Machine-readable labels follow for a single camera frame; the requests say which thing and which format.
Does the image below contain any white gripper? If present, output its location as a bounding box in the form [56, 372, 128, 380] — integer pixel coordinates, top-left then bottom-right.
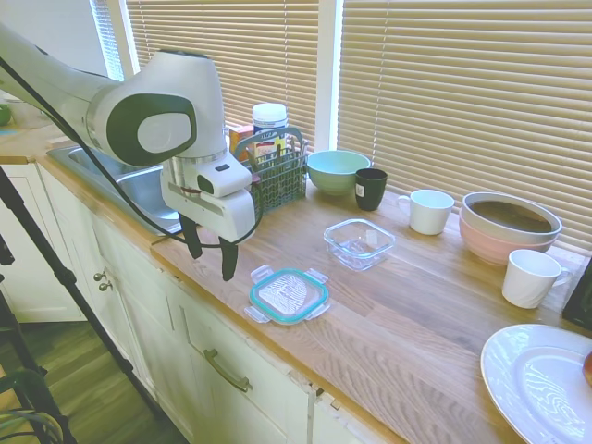
[160, 180, 258, 283]

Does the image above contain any clear lid teal seal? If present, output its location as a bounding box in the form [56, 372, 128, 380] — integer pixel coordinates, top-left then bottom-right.
[243, 265, 330, 327]

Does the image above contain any clear plastic container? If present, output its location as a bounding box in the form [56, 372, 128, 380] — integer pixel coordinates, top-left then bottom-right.
[323, 217, 397, 272]

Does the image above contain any grey plastic cutlery basket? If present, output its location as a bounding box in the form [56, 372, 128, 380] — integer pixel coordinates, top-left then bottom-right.
[234, 125, 310, 216]

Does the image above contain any stainless steel double sink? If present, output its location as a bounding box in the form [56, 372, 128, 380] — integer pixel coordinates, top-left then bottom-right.
[45, 143, 184, 238]

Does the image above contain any white kitchen cabinet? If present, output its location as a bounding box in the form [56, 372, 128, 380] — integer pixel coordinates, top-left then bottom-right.
[0, 161, 408, 444]

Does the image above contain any small white red box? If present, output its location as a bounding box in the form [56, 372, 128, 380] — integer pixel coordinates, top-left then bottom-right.
[255, 140, 279, 162]

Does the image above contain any orange cardboard box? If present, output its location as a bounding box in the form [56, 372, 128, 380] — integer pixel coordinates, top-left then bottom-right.
[228, 124, 256, 152]

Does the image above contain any white canister blue label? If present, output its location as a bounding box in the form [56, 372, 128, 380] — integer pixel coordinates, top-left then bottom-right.
[251, 102, 290, 141]

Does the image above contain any mint green bowl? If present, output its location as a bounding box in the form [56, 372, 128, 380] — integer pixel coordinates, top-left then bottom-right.
[306, 150, 373, 197]

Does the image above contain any black cup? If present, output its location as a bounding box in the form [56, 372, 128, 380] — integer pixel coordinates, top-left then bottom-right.
[354, 167, 389, 213]

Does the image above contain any white ceramic mug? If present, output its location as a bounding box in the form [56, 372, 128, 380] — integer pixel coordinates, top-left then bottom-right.
[501, 249, 574, 310]
[397, 189, 456, 237]

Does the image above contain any narrow white window blind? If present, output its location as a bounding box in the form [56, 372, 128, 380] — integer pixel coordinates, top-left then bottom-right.
[89, 0, 127, 83]

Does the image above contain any pink bowl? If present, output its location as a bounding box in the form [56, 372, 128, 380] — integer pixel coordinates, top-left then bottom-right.
[458, 207, 561, 267]

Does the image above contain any wide beige window blind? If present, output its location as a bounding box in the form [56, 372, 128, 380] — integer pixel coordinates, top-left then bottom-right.
[337, 0, 592, 254]

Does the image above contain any grey bowl brown inside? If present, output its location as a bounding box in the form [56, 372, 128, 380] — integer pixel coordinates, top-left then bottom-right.
[462, 191, 564, 247]

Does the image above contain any white dinner plate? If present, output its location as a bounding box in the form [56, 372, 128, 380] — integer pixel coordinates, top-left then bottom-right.
[480, 323, 592, 444]

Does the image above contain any brushed metal bar handle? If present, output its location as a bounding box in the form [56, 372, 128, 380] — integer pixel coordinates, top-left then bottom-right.
[203, 348, 253, 394]

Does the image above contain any black camera tripod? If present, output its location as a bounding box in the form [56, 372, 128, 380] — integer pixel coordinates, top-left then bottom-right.
[0, 165, 168, 444]

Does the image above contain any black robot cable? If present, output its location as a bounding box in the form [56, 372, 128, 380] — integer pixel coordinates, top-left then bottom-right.
[0, 55, 265, 252]

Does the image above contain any green cable bundle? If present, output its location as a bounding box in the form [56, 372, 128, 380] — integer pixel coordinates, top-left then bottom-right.
[0, 367, 64, 444]

